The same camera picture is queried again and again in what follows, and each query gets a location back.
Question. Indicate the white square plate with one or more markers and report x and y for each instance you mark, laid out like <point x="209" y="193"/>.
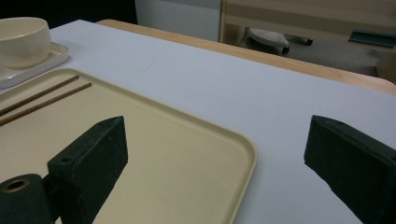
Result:
<point x="40" y="67"/>

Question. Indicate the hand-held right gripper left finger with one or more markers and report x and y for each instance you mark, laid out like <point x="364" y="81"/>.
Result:
<point x="93" y="165"/>

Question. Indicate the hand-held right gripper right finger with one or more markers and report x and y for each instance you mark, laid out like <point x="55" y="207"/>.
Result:
<point x="355" y="161"/>

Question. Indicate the cream bowl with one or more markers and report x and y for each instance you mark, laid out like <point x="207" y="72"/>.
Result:
<point x="21" y="42"/>

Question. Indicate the brown wooden chopstick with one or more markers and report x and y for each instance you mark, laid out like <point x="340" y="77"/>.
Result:
<point x="46" y="104"/>
<point x="40" y="93"/>

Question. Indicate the wooden cabinet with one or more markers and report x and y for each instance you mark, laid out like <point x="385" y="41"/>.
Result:
<point x="311" y="15"/>

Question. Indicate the beige tray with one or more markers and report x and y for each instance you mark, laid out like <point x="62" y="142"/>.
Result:
<point x="174" y="155"/>

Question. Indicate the grey chair base foot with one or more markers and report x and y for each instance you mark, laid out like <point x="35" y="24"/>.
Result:
<point x="267" y="39"/>

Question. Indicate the wooden table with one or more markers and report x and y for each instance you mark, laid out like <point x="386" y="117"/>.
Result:
<point x="280" y="63"/>

